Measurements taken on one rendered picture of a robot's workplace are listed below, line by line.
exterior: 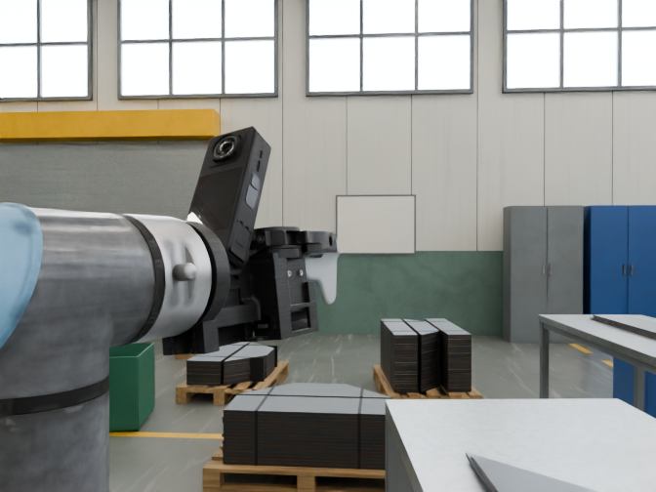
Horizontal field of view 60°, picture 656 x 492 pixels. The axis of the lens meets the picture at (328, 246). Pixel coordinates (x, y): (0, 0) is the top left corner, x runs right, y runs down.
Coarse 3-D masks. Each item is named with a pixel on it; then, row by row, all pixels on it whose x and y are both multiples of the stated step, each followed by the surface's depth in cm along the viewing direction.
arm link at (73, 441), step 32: (96, 384) 27; (0, 416) 24; (32, 416) 25; (64, 416) 25; (96, 416) 27; (0, 448) 24; (32, 448) 25; (64, 448) 25; (96, 448) 27; (0, 480) 24; (32, 480) 25; (64, 480) 25; (96, 480) 27
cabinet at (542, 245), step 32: (512, 224) 804; (544, 224) 801; (576, 224) 798; (512, 256) 804; (544, 256) 801; (576, 256) 798; (512, 288) 805; (544, 288) 802; (576, 288) 798; (512, 320) 805
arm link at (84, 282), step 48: (0, 240) 24; (48, 240) 25; (96, 240) 28; (144, 240) 30; (0, 288) 23; (48, 288) 25; (96, 288) 27; (144, 288) 29; (0, 336) 23; (48, 336) 25; (96, 336) 27; (0, 384) 24; (48, 384) 25
